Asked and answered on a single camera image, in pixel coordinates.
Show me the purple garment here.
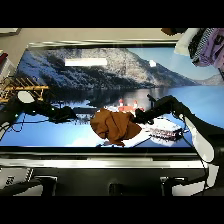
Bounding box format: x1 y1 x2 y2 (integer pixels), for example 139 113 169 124
193 29 224 70

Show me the silver frame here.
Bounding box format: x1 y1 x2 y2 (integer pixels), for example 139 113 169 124
0 151 224 197

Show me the black and white checked garment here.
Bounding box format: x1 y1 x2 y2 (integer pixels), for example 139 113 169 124
187 28 218 62

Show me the black cable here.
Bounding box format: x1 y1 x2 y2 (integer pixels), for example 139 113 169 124
179 114 209 197

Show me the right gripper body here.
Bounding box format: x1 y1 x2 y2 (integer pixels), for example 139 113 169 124
132 107 156 126

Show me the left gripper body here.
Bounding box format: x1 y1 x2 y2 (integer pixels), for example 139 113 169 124
49 105 79 124

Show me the brown garment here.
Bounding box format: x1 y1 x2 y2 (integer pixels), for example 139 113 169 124
89 107 143 148

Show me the brown clothes hanger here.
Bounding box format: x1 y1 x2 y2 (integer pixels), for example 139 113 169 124
0 75 50 103

